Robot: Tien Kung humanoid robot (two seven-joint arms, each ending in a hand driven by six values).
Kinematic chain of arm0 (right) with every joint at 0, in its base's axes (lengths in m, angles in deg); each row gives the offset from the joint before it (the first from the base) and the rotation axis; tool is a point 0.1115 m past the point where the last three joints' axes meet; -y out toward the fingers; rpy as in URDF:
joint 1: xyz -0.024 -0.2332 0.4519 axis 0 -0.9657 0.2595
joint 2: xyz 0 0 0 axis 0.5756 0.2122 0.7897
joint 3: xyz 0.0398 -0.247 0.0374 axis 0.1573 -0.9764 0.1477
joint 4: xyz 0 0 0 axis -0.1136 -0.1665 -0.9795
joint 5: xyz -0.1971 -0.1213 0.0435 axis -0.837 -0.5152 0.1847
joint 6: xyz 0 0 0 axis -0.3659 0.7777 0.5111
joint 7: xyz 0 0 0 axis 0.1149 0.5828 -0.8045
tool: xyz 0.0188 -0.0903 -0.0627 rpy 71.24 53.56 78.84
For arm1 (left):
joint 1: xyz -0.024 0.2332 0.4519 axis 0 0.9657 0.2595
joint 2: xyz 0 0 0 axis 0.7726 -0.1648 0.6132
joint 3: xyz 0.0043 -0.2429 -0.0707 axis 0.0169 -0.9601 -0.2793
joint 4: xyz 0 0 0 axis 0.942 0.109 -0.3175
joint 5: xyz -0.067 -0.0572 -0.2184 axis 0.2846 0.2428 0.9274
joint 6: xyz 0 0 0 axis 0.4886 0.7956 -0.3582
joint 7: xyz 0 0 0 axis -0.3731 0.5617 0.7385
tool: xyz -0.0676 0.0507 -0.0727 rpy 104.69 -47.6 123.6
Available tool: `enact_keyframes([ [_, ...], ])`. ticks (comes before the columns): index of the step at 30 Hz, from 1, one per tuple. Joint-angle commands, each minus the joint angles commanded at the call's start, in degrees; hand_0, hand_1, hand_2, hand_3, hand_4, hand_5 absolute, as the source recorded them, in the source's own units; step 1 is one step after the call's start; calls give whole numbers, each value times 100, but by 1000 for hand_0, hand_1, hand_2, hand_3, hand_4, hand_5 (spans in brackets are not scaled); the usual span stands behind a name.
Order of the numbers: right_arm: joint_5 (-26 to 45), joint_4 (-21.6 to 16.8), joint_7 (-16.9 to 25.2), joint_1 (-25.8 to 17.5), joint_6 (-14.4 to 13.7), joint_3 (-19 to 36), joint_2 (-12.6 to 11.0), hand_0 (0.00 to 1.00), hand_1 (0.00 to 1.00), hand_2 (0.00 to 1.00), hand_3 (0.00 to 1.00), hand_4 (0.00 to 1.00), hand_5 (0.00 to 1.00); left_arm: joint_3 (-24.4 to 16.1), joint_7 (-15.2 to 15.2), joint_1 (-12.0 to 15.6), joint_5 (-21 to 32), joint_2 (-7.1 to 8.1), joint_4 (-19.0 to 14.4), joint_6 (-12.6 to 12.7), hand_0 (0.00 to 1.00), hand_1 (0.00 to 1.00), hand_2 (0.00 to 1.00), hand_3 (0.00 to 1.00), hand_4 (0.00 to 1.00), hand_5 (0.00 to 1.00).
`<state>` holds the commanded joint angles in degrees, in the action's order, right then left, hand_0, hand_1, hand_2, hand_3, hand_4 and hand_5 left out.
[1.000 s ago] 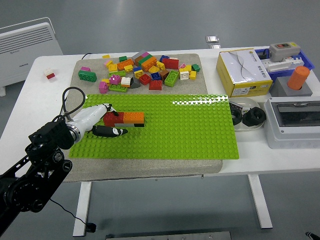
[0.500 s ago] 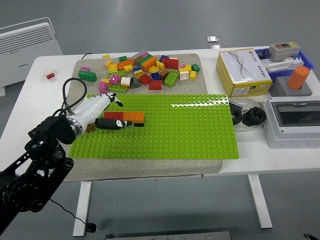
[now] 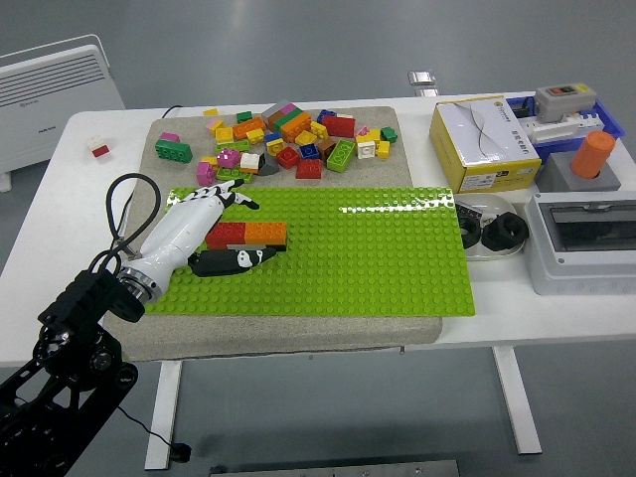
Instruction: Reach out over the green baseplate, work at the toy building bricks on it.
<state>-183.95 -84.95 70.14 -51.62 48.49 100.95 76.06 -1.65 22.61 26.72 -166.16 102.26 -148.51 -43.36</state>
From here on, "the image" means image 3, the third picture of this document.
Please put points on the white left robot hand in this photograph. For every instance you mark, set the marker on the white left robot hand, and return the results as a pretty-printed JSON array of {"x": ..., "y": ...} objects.
[{"x": 184, "y": 228}]

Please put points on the long red brick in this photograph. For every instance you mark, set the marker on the long red brick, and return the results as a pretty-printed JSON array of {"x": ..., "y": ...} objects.
[
  {"x": 339, "y": 126},
  {"x": 227, "y": 231}
]

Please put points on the long dark green brick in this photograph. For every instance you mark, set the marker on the long dark green brick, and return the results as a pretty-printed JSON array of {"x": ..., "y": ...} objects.
[{"x": 173, "y": 150}]

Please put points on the green studded baseplate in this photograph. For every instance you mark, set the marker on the green studded baseplate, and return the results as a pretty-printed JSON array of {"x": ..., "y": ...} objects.
[{"x": 348, "y": 268}]

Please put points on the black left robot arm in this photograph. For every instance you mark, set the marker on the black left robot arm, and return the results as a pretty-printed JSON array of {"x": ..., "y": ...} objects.
[{"x": 84, "y": 298}]

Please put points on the small red brick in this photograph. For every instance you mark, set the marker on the small red brick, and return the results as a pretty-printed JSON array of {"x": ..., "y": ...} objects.
[
  {"x": 102, "y": 151},
  {"x": 216, "y": 244}
]

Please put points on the magenta brick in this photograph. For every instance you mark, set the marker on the magenta brick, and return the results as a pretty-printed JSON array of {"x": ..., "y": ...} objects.
[
  {"x": 228, "y": 158},
  {"x": 205, "y": 172}
]

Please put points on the light grey brick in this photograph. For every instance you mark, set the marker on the light grey brick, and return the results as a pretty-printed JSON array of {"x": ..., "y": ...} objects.
[{"x": 248, "y": 246}]

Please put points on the small flat yellow brick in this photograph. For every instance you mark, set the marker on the small flat yellow brick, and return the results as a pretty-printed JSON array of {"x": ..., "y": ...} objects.
[
  {"x": 209, "y": 160},
  {"x": 210, "y": 112}
]

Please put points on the long orange brick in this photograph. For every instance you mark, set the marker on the long orange brick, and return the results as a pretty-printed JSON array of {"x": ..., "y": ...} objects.
[
  {"x": 266, "y": 232},
  {"x": 248, "y": 128},
  {"x": 296, "y": 128}
]

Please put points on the white and orange brick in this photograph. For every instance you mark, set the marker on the white and orange brick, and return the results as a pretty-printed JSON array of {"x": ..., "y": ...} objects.
[{"x": 250, "y": 161}]

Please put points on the long flat lime brick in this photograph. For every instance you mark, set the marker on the long flat lime brick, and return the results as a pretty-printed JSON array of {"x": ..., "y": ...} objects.
[{"x": 232, "y": 146}]

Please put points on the black brick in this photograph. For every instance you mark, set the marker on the black brick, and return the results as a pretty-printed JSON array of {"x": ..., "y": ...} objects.
[{"x": 279, "y": 247}]

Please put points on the dark grey sloped brick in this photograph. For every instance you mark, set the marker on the dark grey sloped brick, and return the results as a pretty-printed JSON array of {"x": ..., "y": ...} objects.
[{"x": 268, "y": 165}]

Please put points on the small white brick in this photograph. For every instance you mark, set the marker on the small white brick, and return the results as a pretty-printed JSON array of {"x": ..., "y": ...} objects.
[{"x": 95, "y": 142}]

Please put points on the small green brick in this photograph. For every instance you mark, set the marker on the small green brick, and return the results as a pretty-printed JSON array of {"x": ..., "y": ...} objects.
[
  {"x": 244, "y": 116},
  {"x": 389, "y": 134}
]

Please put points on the small blue brick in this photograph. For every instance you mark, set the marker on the small blue brick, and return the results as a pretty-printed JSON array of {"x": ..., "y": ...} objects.
[{"x": 272, "y": 136}]

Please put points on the grey-brown table mat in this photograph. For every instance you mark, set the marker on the grey-brown table mat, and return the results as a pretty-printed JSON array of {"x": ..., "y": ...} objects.
[{"x": 273, "y": 333}]

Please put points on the red sloped brick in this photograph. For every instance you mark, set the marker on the red sloped brick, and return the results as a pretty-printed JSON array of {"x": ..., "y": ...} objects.
[{"x": 309, "y": 169}]

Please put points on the brown brick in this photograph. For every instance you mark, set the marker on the brown brick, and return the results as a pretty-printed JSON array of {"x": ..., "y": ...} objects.
[
  {"x": 273, "y": 120},
  {"x": 326, "y": 145}
]

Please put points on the large grey brick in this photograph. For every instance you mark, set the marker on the large grey brick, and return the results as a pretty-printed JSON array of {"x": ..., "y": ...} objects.
[{"x": 273, "y": 107}]

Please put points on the white table leg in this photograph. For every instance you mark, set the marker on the white table leg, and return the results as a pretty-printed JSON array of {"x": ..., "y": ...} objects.
[
  {"x": 164, "y": 412},
  {"x": 519, "y": 402}
]

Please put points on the white panel heater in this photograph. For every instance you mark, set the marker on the white panel heater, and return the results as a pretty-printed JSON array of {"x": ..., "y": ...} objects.
[{"x": 49, "y": 99}]

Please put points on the small flat pink brick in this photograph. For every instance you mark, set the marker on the small flat pink brick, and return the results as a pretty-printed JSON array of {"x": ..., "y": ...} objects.
[{"x": 361, "y": 131}]

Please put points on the silver floor socket plate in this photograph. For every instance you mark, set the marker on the silver floor socket plate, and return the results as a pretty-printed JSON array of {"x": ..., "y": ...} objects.
[
  {"x": 426, "y": 92},
  {"x": 421, "y": 77}
]

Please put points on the black patterned chip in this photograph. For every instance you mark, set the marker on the black patterned chip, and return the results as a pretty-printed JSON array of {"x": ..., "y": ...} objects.
[{"x": 469, "y": 210}]

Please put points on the black hex nut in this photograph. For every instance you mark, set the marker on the black hex nut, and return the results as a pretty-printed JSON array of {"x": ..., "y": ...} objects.
[
  {"x": 474, "y": 238},
  {"x": 497, "y": 241}
]

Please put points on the small yellow black part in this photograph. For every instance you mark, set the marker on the small yellow black part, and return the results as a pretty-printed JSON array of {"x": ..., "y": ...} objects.
[{"x": 489, "y": 219}]

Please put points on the yellow and white cardboard box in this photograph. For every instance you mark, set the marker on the yellow and white cardboard box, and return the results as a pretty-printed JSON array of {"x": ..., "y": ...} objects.
[{"x": 477, "y": 139}]

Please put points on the white dish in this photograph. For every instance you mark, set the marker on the white dish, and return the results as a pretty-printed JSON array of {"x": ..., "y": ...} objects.
[{"x": 497, "y": 203}]

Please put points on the black adapter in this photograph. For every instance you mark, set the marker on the black adapter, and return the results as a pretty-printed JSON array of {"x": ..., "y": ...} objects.
[{"x": 523, "y": 108}]

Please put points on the grey square base block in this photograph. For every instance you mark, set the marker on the grey square base block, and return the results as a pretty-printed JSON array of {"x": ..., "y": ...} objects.
[{"x": 554, "y": 176}]

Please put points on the white distribution box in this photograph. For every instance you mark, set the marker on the white distribution box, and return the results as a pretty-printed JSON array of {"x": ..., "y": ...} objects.
[{"x": 556, "y": 268}]

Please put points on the white terminal block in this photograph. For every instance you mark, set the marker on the white terminal block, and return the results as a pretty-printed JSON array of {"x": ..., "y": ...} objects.
[{"x": 551, "y": 130}]

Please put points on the orange cylinder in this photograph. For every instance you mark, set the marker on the orange cylinder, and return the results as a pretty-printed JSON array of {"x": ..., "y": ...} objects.
[{"x": 591, "y": 154}]

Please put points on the blue plastic bin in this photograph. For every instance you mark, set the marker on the blue plastic bin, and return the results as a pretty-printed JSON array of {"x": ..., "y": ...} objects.
[{"x": 613, "y": 126}]

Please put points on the grey push-button switch box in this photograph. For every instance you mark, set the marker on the grey push-button switch box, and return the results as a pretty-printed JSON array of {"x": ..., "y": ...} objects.
[{"x": 561, "y": 104}]

